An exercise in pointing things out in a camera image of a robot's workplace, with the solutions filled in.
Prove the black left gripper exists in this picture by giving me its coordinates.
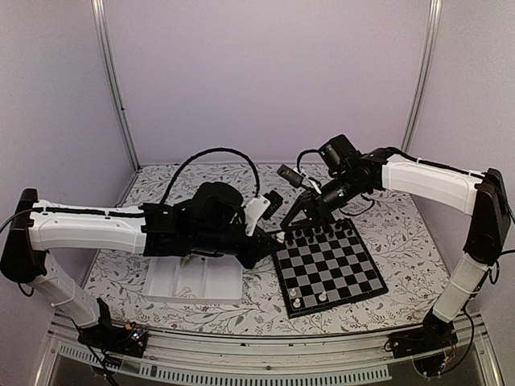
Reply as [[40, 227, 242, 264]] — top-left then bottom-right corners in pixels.
[[192, 218, 282, 271]]

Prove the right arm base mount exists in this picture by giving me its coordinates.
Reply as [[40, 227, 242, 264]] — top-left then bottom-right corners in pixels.
[[384, 311, 458, 378]]

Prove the aluminium frame post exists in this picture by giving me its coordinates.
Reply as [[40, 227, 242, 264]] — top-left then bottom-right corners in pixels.
[[91, 0, 141, 171], [400, 0, 443, 153]]

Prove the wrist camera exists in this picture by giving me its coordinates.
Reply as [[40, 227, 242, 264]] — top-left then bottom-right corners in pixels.
[[242, 191, 283, 236], [277, 164, 318, 191]]

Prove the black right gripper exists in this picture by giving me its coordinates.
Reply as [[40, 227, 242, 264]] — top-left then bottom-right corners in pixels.
[[281, 170, 366, 232]]

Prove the aluminium front rail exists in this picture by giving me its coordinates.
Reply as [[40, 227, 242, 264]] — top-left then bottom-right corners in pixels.
[[35, 313, 505, 385]]

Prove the floral patterned table mat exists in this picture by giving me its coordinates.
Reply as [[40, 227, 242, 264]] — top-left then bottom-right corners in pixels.
[[85, 163, 453, 336]]

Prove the right aluminium frame post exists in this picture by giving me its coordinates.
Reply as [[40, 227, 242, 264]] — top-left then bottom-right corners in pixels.
[[400, 0, 443, 153]]

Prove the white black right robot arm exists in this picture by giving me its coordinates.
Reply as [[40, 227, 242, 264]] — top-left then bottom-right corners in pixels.
[[281, 134, 513, 351]]

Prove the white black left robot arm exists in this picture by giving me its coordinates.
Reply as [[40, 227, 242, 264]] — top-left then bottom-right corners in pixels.
[[1, 182, 282, 349]]

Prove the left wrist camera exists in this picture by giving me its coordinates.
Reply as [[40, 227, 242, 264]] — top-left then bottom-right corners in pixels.
[[242, 191, 283, 236]]

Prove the left aluminium frame post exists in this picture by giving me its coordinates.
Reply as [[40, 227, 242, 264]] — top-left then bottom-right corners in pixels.
[[91, 0, 141, 171]]

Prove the white chess piece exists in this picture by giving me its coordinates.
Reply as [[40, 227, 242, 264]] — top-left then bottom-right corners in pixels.
[[274, 232, 286, 243]]

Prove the white plastic tray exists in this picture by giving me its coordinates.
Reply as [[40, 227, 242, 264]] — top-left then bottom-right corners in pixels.
[[142, 255, 243, 305]]

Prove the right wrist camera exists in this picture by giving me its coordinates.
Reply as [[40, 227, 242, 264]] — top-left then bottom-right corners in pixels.
[[277, 164, 318, 191]]

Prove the black white chessboard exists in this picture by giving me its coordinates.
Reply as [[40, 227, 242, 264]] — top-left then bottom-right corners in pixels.
[[272, 219, 389, 318]]

